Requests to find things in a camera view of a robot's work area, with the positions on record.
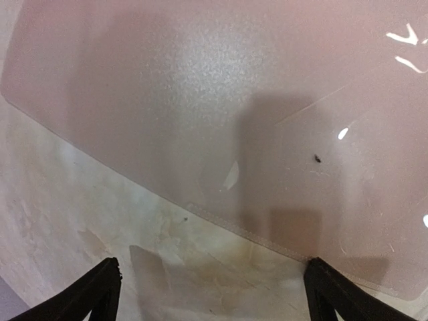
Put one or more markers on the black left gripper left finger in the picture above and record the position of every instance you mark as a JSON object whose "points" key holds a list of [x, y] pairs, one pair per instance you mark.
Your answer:
{"points": [[94, 296]]}

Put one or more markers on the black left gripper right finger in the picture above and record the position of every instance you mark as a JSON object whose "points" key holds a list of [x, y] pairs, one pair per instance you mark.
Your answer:
{"points": [[331, 295]]}

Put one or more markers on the brown plastic folder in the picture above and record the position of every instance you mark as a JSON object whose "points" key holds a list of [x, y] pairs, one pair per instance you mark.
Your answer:
{"points": [[300, 125]]}

